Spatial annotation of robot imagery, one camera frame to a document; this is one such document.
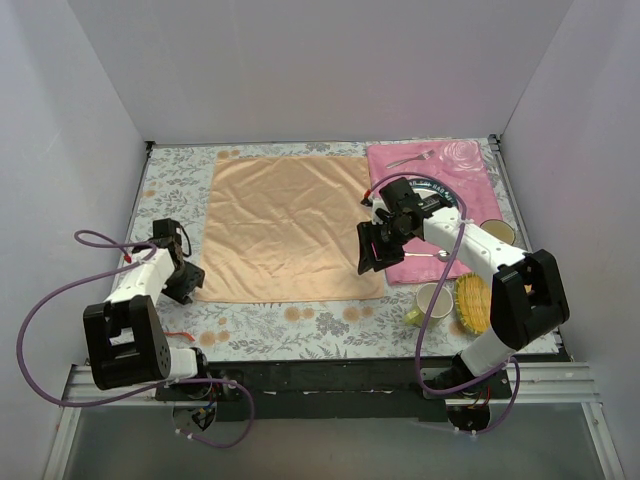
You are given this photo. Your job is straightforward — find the orange satin napkin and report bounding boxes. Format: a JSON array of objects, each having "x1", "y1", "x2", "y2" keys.
[{"x1": 197, "y1": 156, "x2": 385, "y2": 304}]

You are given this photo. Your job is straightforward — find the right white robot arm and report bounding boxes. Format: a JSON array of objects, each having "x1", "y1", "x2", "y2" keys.
[{"x1": 357, "y1": 172, "x2": 570, "y2": 398}]

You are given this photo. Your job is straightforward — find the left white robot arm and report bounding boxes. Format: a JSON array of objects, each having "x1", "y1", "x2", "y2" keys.
[{"x1": 83, "y1": 218, "x2": 213, "y2": 400}]

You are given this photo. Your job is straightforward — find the white plate green rim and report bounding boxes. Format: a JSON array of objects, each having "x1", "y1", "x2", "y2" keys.
[{"x1": 408, "y1": 178, "x2": 459, "y2": 208}]

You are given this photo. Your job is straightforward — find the orange red stick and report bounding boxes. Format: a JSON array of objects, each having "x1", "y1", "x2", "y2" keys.
[{"x1": 164, "y1": 331, "x2": 195, "y2": 343}]

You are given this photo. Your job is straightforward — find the silver spoon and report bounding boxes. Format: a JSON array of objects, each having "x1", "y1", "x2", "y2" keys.
[{"x1": 405, "y1": 250, "x2": 450, "y2": 262}]

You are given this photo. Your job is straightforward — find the silver fork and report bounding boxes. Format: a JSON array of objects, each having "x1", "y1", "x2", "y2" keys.
[{"x1": 385, "y1": 149, "x2": 435, "y2": 169}]

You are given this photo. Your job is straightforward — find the yellow-green mug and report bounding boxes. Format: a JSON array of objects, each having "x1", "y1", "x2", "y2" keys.
[{"x1": 403, "y1": 282, "x2": 455, "y2": 330}]

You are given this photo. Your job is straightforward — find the pink floral placemat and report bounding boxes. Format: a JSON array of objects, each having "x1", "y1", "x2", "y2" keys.
[{"x1": 367, "y1": 140, "x2": 503, "y2": 285}]

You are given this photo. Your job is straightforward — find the floral patterned tablecloth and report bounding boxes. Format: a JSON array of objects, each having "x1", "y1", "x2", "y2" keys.
[{"x1": 99, "y1": 138, "x2": 561, "y2": 365}]

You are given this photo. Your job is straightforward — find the yellow woven bamboo basket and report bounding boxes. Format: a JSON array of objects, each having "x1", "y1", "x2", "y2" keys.
[{"x1": 454, "y1": 273, "x2": 491, "y2": 335}]

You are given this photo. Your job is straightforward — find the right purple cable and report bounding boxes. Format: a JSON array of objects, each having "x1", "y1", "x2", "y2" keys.
[{"x1": 362, "y1": 172, "x2": 521, "y2": 437}]

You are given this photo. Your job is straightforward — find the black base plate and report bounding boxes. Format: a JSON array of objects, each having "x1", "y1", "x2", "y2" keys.
[{"x1": 154, "y1": 358, "x2": 511, "y2": 424}]

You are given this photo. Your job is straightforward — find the aluminium frame rail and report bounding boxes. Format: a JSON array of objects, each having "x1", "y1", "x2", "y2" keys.
[{"x1": 45, "y1": 360, "x2": 625, "y2": 479}]

